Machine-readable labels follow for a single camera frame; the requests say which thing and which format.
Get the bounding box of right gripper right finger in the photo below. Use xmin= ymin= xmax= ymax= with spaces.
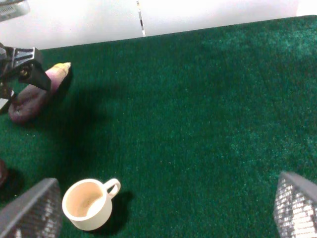
xmin=273 ymin=172 xmax=317 ymax=238

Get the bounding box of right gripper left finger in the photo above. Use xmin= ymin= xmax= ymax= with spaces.
xmin=0 ymin=178 xmax=62 ymax=238

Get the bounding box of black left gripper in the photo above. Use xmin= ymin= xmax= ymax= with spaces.
xmin=0 ymin=43 xmax=51 ymax=114

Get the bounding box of purple eggplant toy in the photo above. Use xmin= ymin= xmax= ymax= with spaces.
xmin=8 ymin=62 xmax=71 ymax=124

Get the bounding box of cream wooden cup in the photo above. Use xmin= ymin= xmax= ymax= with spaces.
xmin=62 ymin=178 xmax=121 ymax=231

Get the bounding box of dark red ball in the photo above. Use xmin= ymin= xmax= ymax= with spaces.
xmin=0 ymin=159 xmax=8 ymax=187

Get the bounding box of green felt table cloth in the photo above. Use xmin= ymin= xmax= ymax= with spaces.
xmin=0 ymin=15 xmax=317 ymax=238

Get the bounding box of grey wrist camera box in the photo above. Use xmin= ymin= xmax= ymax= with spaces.
xmin=0 ymin=0 xmax=30 ymax=22

